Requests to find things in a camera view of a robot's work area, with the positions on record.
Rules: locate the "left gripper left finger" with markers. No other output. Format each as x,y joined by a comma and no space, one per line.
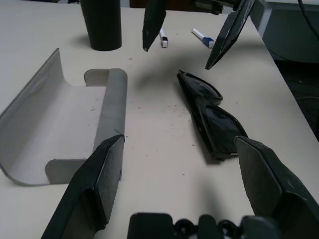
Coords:
94,186

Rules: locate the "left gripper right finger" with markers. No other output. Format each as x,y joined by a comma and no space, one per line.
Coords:
274,179

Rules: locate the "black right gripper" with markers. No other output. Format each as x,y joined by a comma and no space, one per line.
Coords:
209,5

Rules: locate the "white marker blue band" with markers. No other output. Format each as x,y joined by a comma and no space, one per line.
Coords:
203,37

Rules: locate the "white marker black band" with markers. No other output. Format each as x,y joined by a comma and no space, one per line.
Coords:
164,42

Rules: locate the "grey glasses case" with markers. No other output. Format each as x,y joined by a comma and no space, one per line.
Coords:
62,119

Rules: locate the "black sunglasses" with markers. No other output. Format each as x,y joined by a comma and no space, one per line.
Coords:
219,122

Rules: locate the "black cup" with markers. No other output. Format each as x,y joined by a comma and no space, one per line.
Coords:
102,25

